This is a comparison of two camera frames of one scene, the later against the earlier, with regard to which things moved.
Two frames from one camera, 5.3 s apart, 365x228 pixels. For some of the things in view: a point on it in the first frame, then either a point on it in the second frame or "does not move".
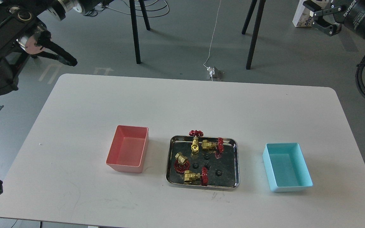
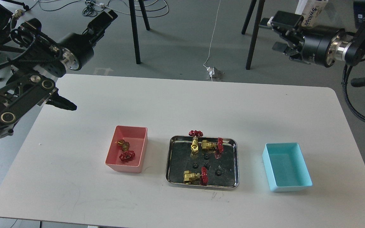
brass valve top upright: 195,148 does not move
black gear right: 219,173 does not move
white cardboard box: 303,17 does not move
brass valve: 181,164 to 127,155
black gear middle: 208,166 does not move
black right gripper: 352,14 to 315,47
